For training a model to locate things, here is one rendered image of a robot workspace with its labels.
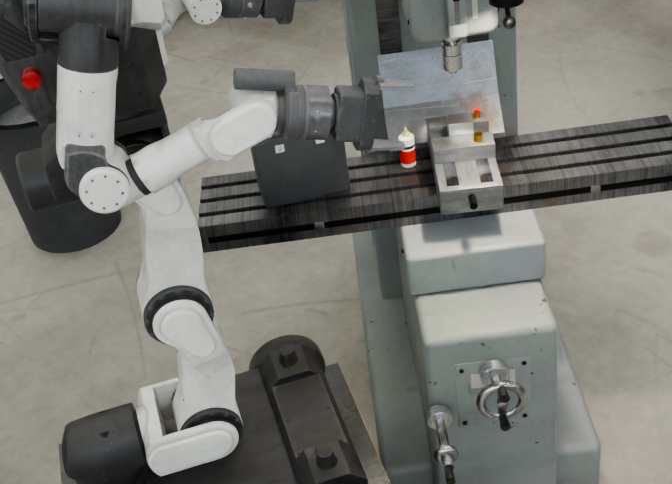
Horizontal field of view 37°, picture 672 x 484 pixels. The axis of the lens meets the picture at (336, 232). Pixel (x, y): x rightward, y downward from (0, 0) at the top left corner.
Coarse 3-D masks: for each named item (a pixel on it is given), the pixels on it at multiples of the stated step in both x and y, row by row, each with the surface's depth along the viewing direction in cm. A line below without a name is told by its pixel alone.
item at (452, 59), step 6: (444, 54) 236; (450, 54) 235; (456, 54) 235; (444, 60) 237; (450, 60) 236; (456, 60) 236; (444, 66) 238; (450, 66) 236; (456, 66) 236; (462, 66) 238
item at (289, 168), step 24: (264, 144) 240; (288, 144) 241; (312, 144) 243; (336, 144) 245; (264, 168) 244; (288, 168) 245; (312, 168) 247; (336, 168) 249; (264, 192) 247; (288, 192) 249; (312, 192) 251; (336, 192) 253
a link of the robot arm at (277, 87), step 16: (240, 80) 156; (256, 80) 156; (272, 80) 157; (288, 80) 157; (240, 96) 158; (256, 96) 157; (272, 96) 157; (288, 96) 158; (304, 96) 158; (288, 112) 157; (304, 112) 158; (288, 128) 158; (304, 128) 159
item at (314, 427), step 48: (240, 384) 252; (288, 384) 246; (96, 432) 219; (288, 432) 234; (336, 432) 232; (96, 480) 220; (144, 480) 227; (192, 480) 228; (240, 480) 227; (288, 480) 225; (336, 480) 219
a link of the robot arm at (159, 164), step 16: (160, 144) 159; (176, 144) 158; (192, 144) 158; (112, 160) 157; (128, 160) 160; (144, 160) 158; (160, 160) 158; (176, 160) 158; (192, 160) 159; (128, 176) 157; (144, 176) 158; (160, 176) 159; (176, 176) 160; (144, 192) 160
